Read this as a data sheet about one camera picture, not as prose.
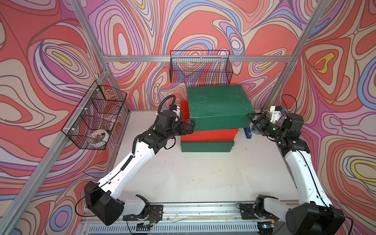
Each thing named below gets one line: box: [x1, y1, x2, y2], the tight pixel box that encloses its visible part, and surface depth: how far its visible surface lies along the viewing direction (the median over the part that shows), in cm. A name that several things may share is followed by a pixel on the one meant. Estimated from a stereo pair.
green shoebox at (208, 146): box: [180, 140, 235, 153], surface depth 92 cm
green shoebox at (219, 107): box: [187, 84, 257, 132], surface depth 76 cm
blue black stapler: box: [243, 127, 252, 140], surface depth 103 cm
